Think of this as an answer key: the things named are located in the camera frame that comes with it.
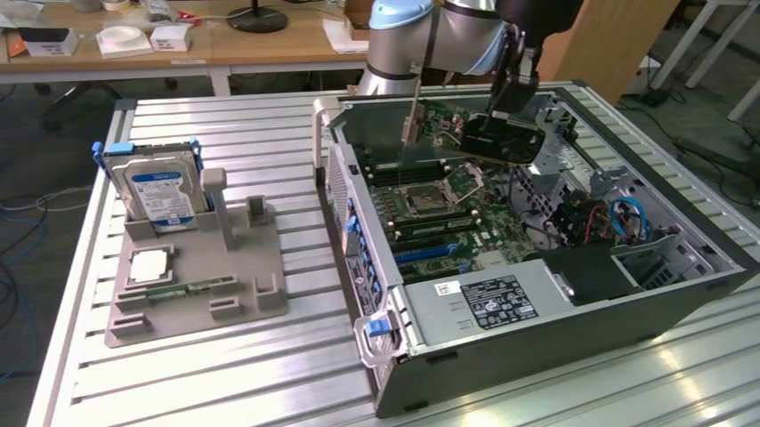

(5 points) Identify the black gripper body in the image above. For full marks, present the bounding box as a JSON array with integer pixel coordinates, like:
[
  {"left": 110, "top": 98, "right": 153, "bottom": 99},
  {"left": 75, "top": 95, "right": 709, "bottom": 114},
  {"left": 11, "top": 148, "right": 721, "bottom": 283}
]
[{"left": 498, "top": 0, "right": 584, "bottom": 36}]

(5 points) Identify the green graphics card black cooler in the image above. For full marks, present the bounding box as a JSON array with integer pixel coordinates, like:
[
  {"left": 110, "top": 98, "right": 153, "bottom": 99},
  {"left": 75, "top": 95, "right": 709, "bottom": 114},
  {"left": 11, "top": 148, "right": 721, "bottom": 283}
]
[{"left": 401, "top": 84, "right": 550, "bottom": 167}]

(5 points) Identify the wooden cabinet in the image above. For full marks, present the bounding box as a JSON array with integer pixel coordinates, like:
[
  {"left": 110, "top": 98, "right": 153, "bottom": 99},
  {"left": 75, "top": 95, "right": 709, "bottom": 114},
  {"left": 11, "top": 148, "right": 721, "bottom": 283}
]
[{"left": 520, "top": 0, "right": 682, "bottom": 104}]

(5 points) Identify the metal drive cage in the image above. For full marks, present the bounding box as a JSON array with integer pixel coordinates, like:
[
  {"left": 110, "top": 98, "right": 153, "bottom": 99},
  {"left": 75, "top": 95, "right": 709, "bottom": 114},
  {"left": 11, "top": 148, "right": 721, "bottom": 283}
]
[{"left": 510, "top": 95, "right": 596, "bottom": 193}]

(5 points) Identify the metal socket cover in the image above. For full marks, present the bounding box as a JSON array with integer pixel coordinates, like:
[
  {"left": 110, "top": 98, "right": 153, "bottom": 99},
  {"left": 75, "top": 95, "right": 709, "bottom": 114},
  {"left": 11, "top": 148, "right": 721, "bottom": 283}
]
[{"left": 439, "top": 162, "right": 488, "bottom": 193}]

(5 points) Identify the CPU socket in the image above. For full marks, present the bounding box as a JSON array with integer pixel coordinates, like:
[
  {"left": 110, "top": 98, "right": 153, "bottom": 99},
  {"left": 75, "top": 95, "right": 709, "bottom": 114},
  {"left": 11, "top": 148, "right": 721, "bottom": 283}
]
[{"left": 401, "top": 181, "right": 457, "bottom": 215}]

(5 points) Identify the green motherboard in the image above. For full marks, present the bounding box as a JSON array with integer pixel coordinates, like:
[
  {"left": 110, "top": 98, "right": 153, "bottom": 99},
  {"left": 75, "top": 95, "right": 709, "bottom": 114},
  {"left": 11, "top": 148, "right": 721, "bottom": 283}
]
[{"left": 356, "top": 149, "right": 552, "bottom": 286}]

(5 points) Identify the white paper stack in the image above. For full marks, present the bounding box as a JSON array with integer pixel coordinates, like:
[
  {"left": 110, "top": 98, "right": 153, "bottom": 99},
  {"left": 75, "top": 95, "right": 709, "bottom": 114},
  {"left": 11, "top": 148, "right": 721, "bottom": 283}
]
[{"left": 324, "top": 17, "right": 373, "bottom": 54}]

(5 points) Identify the black RAM stick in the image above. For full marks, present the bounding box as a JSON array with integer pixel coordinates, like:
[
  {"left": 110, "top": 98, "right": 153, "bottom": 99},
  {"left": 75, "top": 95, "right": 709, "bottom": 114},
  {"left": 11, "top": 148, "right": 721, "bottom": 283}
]
[{"left": 392, "top": 215, "right": 481, "bottom": 240}]

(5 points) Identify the blue expansion slot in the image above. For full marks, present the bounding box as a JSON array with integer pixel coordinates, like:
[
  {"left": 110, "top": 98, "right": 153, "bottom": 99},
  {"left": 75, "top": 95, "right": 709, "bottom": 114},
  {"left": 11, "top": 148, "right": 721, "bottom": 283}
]
[{"left": 395, "top": 242, "right": 457, "bottom": 264}]

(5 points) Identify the grey disk bay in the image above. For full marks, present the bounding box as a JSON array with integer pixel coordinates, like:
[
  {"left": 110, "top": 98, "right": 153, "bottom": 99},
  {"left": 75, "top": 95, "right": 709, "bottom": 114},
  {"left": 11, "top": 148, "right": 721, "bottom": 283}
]
[{"left": 611, "top": 226, "right": 722, "bottom": 291}]

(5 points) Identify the black lamp base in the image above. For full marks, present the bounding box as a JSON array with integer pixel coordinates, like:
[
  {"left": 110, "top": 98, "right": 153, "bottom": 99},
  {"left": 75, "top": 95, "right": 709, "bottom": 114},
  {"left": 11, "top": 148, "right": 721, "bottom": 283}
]
[{"left": 228, "top": 0, "right": 290, "bottom": 35}]

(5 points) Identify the grey power supply unit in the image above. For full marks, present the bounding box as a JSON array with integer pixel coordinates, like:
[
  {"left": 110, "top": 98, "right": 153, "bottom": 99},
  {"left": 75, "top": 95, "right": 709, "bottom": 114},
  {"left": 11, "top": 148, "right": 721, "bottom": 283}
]
[{"left": 403, "top": 260, "right": 582, "bottom": 348}]

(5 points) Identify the open black PC case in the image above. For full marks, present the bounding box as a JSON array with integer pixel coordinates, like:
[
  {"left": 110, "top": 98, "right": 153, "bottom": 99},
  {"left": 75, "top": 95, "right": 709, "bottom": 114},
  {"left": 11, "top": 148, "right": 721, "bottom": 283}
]
[{"left": 313, "top": 84, "right": 760, "bottom": 419}]

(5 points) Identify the small white labelled box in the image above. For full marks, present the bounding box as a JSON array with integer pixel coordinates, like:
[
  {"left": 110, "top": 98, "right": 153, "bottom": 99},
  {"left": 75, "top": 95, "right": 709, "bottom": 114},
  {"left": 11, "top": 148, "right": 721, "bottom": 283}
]
[{"left": 149, "top": 24, "right": 196, "bottom": 52}]

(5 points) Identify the hard disk blue label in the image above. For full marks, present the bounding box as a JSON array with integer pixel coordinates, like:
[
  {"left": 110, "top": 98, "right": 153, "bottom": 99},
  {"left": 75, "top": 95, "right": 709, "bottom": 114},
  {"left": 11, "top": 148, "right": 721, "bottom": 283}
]
[{"left": 113, "top": 153, "right": 214, "bottom": 232}]

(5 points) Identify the white box on desk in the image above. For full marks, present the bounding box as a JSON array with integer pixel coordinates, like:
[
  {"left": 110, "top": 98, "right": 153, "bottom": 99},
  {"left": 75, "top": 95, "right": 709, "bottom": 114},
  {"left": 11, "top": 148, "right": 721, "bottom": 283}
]
[{"left": 95, "top": 25, "right": 156, "bottom": 60}]

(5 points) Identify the blue disk caddy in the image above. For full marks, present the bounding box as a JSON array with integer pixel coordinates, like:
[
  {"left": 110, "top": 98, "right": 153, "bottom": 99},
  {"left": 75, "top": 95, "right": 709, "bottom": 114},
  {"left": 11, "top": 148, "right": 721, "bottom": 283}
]
[{"left": 93, "top": 135, "right": 208, "bottom": 210}]

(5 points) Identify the wooden desk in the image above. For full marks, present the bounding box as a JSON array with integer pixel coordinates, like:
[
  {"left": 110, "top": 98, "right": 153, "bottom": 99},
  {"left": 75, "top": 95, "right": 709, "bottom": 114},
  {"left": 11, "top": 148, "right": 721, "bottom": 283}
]
[{"left": 0, "top": 0, "right": 536, "bottom": 86}]

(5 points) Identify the green RAM stick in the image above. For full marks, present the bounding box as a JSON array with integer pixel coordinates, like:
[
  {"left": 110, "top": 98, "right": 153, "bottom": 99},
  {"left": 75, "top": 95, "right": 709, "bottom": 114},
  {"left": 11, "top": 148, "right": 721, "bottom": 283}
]
[{"left": 145, "top": 280, "right": 214, "bottom": 302}]

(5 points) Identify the silver CPU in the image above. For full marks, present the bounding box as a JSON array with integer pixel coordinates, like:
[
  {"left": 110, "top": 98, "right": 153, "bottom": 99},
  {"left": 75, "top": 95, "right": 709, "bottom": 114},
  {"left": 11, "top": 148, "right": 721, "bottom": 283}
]
[{"left": 130, "top": 249, "right": 173, "bottom": 281}]

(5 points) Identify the grey parts rack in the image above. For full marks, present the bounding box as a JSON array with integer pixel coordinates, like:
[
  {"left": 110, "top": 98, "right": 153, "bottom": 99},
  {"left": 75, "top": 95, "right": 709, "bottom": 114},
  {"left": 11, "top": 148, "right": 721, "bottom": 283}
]
[{"left": 105, "top": 166, "right": 292, "bottom": 348}]

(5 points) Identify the black chair base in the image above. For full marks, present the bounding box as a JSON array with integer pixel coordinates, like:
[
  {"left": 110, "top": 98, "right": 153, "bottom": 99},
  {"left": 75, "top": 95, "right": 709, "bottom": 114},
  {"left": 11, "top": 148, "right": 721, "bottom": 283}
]
[{"left": 39, "top": 82, "right": 125, "bottom": 133}]

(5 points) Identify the white box black lid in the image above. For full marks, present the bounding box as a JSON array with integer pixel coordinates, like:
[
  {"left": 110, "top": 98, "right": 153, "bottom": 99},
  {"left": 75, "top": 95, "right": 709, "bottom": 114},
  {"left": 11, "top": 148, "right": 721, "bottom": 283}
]
[{"left": 17, "top": 27, "right": 81, "bottom": 58}]

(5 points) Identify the white table frame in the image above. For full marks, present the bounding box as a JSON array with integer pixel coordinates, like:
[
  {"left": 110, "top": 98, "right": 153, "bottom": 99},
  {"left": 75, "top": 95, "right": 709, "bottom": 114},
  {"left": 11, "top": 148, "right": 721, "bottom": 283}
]
[{"left": 650, "top": 0, "right": 760, "bottom": 122}]

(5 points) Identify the red wire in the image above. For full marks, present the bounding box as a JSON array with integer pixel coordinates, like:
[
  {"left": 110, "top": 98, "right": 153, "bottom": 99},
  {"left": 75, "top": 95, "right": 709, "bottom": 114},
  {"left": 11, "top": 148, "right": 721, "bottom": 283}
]
[{"left": 584, "top": 208, "right": 612, "bottom": 245}]

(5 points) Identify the blue wire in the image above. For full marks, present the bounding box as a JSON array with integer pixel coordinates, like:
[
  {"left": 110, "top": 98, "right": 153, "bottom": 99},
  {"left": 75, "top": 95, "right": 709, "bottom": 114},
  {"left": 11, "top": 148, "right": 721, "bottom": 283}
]
[{"left": 610, "top": 195, "right": 656, "bottom": 245}]

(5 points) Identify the grey floor cable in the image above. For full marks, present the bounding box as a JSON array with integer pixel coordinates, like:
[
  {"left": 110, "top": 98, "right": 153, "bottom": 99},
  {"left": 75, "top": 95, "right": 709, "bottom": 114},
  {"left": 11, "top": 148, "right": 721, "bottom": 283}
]
[{"left": 0, "top": 186, "right": 98, "bottom": 214}]

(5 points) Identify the blue floor cable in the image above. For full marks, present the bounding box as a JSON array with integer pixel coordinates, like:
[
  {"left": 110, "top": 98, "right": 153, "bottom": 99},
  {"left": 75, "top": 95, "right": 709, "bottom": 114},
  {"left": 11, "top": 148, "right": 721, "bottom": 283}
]
[{"left": 0, "top": 208, "right": 50, "bottom": 384}]

